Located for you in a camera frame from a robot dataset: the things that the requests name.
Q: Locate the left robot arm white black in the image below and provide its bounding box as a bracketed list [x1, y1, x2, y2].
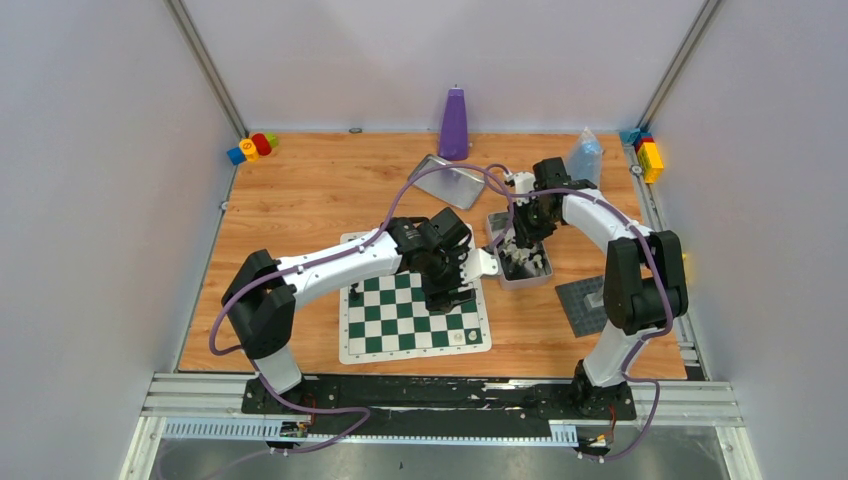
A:
[216, 208, 498, 413]

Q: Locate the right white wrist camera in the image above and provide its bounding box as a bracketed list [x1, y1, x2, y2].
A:
[505, 171, 536, 196]

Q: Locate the metal tin lid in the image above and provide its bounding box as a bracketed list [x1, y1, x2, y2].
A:
[409, 154, 485, 210]

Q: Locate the colourful block stack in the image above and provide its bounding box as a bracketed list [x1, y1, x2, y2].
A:
[619, 129, 665, 184]
[226, 132, 279, 166]

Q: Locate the grey lego baseplate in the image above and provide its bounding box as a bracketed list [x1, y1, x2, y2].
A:
[555, 276, 607, 338]

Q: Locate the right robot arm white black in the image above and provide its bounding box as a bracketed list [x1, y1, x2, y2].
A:
[505, 157, 688, 418]

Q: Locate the purple cone bottle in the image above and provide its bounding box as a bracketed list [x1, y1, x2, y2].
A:
[438, 87, 470, 161]

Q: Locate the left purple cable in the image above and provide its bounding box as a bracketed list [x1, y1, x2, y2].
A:
[208, 162, 518, 456]

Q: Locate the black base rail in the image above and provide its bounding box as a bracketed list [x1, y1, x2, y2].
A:
[241, 374, 637, 439]

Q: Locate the metal tin box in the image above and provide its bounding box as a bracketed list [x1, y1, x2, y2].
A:
[486, 212, 553, 291]

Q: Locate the colourful block stack left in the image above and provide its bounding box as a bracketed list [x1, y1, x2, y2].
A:
[226, 132, 279, 166]

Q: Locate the grey lego post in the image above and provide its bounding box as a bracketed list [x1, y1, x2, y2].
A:
[584, 286, 604, 310]

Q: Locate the colourful block stack right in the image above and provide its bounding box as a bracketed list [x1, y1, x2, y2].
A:
[619, 129, 665, 184]

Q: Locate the green white chess mat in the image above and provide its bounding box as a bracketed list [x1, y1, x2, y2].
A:
[339, 272, 492, 365]

